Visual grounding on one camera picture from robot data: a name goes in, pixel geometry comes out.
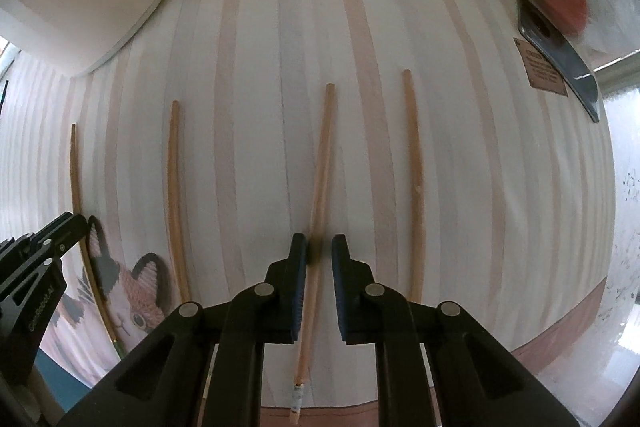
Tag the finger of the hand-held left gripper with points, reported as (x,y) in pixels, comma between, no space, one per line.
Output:
(55,239)

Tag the striped cat print mat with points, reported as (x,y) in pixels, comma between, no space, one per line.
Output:
(260,107)

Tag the light wooden chopstick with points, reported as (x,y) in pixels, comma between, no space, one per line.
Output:
(416,207)
(174,197)

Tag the red jar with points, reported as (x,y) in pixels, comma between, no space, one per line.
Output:
(565,4)

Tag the light chopstick with white label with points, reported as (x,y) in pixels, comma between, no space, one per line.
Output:
(320,177)

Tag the brown card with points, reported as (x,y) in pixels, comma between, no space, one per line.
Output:
(542,72)

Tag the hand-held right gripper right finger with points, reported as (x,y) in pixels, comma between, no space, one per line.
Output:
(342,289)

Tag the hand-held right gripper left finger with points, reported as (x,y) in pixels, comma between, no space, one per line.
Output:
(298,289)

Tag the light chopstick with green tip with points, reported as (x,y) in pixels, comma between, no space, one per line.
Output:
(74,177)

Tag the blue smartphone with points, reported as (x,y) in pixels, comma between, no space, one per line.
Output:
(560,57)

